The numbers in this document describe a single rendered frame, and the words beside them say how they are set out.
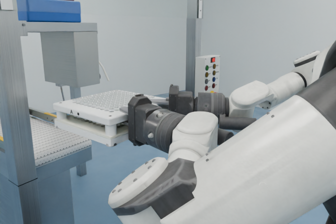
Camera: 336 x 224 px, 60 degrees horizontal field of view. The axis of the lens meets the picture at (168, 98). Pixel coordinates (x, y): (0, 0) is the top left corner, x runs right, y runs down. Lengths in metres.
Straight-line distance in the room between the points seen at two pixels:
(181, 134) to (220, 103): 0.30
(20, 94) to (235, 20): 4.30
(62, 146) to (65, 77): 0.26
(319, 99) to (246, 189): 0.09
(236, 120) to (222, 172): 0.52
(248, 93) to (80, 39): 0.62
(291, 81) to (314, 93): 0.62
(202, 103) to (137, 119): 0.19
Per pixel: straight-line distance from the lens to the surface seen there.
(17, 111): 0.94
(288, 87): 0.89
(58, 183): 1.34
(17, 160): 0.98
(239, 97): 0.78
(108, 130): 0.71
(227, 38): 5.05
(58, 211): 1.40
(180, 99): 0.79
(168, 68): 5.48
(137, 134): 0.68
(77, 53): 1.09
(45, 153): 1.12
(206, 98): 0.78
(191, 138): 0.49
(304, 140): 0.26
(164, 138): 0.58
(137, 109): 0.66
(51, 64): 1.22
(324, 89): 0.28
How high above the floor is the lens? 1.22
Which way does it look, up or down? 14 degrees down
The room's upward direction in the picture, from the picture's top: straight up
